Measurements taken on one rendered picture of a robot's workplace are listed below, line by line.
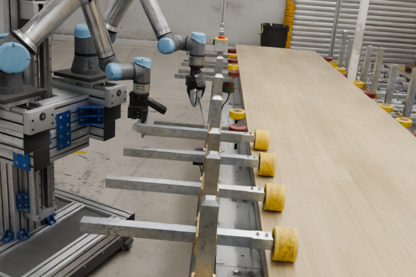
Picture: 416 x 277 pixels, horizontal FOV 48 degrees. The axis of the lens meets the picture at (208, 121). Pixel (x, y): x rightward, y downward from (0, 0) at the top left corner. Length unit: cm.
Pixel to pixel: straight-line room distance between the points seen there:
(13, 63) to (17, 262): 100
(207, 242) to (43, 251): 164
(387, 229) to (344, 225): 12
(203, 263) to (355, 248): 51
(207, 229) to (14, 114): 121
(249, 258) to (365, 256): 52
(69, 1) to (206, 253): 122
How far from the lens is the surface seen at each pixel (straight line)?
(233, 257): 168
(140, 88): 204
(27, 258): 243
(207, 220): 88
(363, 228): 142
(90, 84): 231
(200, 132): 183
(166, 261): 273
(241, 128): 207
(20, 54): 182
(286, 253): 115
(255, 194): 137
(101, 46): 208
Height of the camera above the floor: 155
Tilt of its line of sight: 18 degrees down
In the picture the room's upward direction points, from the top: 5 degrees clockwise
